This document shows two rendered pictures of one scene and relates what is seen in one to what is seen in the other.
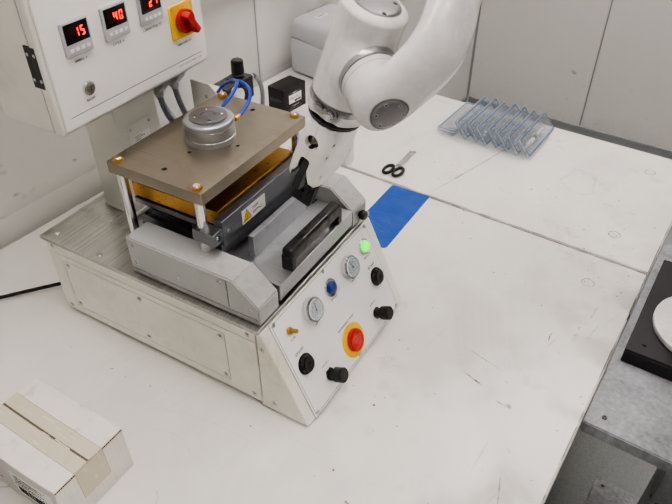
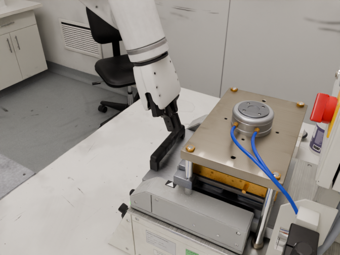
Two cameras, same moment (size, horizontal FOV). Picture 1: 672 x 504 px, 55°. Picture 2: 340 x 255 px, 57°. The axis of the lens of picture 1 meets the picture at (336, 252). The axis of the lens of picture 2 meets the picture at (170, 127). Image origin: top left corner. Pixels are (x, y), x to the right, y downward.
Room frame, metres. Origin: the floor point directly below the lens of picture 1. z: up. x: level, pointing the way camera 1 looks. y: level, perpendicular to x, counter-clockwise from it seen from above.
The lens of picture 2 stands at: (1.40, 0.01, 1.46)
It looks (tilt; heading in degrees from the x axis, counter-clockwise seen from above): 35 degrees down; 177
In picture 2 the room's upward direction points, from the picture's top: straight up
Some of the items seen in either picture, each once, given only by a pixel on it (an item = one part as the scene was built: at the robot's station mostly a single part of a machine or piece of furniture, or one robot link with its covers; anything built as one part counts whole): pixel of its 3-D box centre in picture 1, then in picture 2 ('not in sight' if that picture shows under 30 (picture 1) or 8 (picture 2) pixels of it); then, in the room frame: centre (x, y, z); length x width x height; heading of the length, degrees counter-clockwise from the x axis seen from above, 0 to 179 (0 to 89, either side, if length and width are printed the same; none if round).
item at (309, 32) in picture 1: (341, 45); not in sight; (1.87, -0.02, 0.88); 0.25 x 0.20 x 0.17; 50
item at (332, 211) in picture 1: (313, 233); (168, 145); (0.81, 0.04, 0.99); 0.15 x 0.02 x 0.04; 150
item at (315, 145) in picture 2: not in sight; (326, 133); (0.56, 0.59, 0.82); 0.09 x 0.09 x 0.15
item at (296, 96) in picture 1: (287, 94); not in sight; (1.65, 0.13, 0.83); 0.09 x 0.06 x 0.07; 141
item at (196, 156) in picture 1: (205, 141); (261, 145); (0.93, 0.21, 1.08); 0.31 x 0.24 x 0.13; 150
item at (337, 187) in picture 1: (302, 186); (184, 208); (0.98, 0.06, 0.96); 0.26 x 0.05 x 0.07; 60
